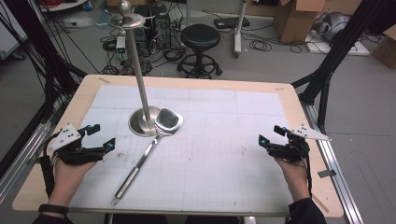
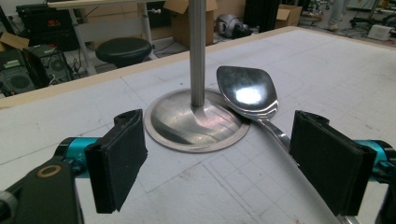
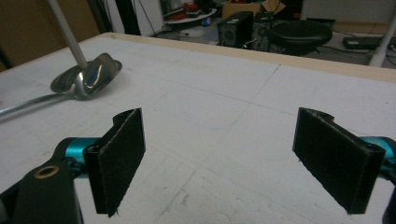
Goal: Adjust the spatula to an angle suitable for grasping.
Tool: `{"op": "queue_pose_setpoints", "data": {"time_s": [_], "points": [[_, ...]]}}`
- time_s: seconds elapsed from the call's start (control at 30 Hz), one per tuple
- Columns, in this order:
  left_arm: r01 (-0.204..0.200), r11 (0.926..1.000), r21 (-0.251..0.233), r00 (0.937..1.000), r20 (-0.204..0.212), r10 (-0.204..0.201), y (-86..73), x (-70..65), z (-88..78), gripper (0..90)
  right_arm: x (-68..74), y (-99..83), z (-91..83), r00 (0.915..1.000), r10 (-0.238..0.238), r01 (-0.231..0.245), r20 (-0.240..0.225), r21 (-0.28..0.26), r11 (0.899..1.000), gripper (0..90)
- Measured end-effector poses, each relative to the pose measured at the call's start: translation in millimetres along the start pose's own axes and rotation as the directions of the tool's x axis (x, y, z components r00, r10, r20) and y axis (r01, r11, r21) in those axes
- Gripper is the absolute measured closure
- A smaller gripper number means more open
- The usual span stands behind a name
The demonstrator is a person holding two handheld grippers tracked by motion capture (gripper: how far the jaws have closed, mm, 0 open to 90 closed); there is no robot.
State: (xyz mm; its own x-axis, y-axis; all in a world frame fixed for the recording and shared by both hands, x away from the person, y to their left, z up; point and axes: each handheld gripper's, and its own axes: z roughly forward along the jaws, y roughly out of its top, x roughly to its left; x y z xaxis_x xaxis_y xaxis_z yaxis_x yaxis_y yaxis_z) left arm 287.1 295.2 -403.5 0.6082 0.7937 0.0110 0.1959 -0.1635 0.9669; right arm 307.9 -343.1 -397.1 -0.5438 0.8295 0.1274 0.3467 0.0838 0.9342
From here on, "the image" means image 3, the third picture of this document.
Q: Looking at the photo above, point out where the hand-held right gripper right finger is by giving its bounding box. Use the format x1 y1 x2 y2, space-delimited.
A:
292 106 396 215

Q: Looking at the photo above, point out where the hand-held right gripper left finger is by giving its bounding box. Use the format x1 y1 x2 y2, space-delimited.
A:
64 107 147 217

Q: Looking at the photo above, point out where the metal utensil rack stand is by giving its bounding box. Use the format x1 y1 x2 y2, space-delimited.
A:
46 0 123 93

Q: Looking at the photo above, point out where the white grid mat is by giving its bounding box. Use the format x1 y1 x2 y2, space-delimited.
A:
0 32 396 224

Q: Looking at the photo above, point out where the flat black box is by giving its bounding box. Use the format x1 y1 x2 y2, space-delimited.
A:
343 35 384 50

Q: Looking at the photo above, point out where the white metal stand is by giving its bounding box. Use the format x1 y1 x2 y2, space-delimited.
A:
368 15 396 68

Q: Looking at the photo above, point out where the black round stool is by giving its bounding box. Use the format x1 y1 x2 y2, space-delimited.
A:
268 20 333 56

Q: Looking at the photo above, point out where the grey mesh computer tower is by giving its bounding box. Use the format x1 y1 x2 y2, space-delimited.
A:
251 12 275 50

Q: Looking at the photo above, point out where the round white table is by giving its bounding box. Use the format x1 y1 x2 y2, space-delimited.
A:
163 7 218 25

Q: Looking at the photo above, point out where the small cardboard box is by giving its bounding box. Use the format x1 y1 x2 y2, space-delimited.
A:
221 0 286 20

